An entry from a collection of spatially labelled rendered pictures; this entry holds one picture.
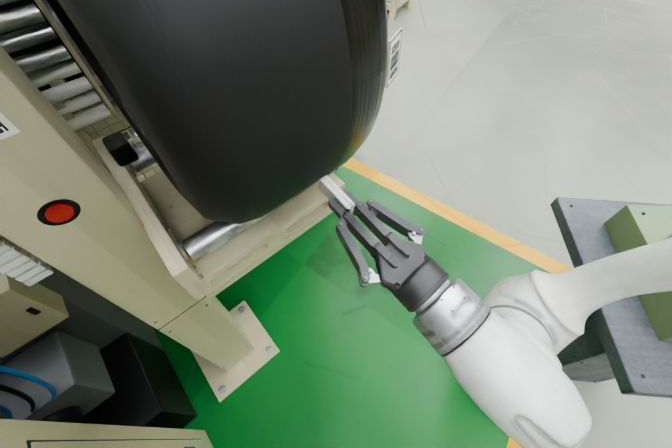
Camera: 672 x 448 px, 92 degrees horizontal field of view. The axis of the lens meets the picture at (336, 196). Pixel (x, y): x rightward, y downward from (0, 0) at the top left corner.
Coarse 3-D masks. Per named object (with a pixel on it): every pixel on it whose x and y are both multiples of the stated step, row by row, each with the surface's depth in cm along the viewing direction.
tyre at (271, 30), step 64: (64, 0) 25; (128, 0) 23; (192, 0) 24; (256, 0) 26; (320, 0) 29; (384, 0) 35; (128, 64) 25; (192, 64) 25; (256, 64) 28; (320, 64) 32; (384, 64) 38; (192, 128) 29; (256, 128) 31; (320, 128) 37; (192, 192) 37; (256, 192) 37
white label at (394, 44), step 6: (396, 36) 38; (390, 42) 37; (396, 42) 39; (390, 48) 38; (396, 48) 40; (390, 54) 39; (396, 54) 41; (390, 60) 39; (396, 60) 41; (390, 66) 40; (396, 66) 42; (390, 72) 41; (396, 72) 43; (390, 78) 42
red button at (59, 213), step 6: (54, 204) 43; (60, 204) 43; (66, 204) 44; (48, 210) 43; (54, 210) 43; (60, 210) 43; (66, 210) 44; (72, 210) 45; (48, 216) 43; (54, 216) 43; (60, 216) 44; (66, 216) 44
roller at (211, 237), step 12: (300, 192) 66; (264, 216) 63; (204, 228) 59; (216, 228) 58; (228, 228) 59; (240, 228) 60; (192, 240) 57; (204, 240) 57; (216, 240) 58; (228, 240) 60; (192, 252) 56; (204, 252) 58
